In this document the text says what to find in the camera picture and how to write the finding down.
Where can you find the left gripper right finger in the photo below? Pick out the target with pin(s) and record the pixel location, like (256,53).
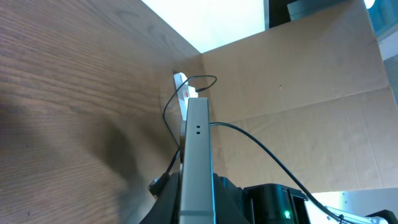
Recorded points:
(226,210)

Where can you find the brown cardboard panel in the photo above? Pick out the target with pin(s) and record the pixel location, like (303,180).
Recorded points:
(316,93)

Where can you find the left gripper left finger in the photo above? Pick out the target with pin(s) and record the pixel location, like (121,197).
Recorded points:
(166,207)

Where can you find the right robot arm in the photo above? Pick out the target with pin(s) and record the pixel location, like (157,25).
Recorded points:
(275,203)

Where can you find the white power strip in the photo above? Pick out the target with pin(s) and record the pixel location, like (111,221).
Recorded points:
(184,93)

